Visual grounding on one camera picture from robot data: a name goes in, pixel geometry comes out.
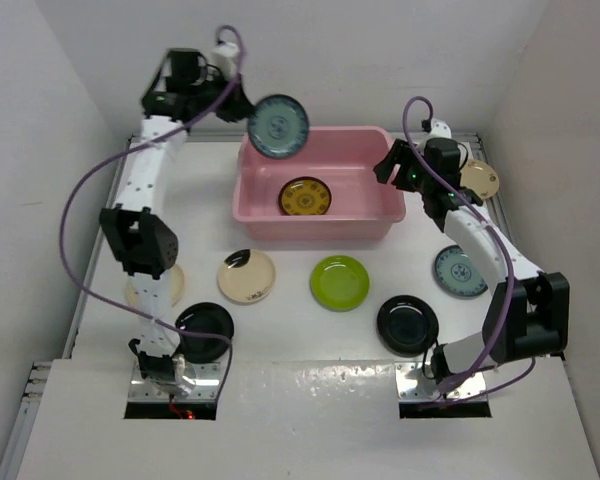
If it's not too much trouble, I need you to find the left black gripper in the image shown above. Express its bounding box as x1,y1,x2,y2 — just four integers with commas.
188,69,253,123

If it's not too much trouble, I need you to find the blue patterned plate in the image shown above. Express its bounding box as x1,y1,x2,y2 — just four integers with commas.
247,94,310,160
432,245,488,299

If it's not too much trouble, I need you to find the yellow patterned plate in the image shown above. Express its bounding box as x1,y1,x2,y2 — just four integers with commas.
277,176,333,216

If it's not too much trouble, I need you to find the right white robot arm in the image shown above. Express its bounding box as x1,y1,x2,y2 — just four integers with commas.
373,138,570,394

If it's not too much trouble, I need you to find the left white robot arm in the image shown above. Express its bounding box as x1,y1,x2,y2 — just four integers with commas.
99,42,253,390

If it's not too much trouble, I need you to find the pink plastic bin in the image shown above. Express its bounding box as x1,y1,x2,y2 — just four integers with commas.
232,126,406,242

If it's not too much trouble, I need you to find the cream floral plate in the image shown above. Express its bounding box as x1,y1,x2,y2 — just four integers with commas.
460,159,500,200

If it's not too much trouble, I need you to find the green plate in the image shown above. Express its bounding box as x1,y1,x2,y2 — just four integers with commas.
309,255,371,312

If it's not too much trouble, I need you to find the black plate right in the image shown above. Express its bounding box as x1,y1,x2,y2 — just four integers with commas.
376,295,439,358

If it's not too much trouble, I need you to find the cream plate with black brushstroke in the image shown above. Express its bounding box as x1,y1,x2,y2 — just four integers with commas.
217,249,276,304

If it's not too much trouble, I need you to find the cream plate far left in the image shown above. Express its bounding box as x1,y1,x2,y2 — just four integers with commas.
124,264,186,307

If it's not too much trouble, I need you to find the black plate left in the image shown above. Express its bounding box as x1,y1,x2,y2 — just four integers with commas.
175,302,234,364

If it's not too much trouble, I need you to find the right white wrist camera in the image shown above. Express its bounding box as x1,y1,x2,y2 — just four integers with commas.
421,117,452,144

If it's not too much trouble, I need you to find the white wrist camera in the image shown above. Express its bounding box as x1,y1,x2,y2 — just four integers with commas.
421,117,452,144
211,42,241,81

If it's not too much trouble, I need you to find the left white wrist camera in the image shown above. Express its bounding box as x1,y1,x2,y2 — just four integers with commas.
211,42,241,81

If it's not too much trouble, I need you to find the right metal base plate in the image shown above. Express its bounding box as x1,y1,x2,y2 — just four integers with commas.
394,361,487,404

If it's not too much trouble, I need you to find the metal base plate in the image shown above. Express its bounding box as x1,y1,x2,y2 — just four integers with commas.
127,363,222,403
394,361,487,404

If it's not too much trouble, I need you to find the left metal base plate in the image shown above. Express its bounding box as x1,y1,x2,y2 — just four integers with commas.
127,363,222,403

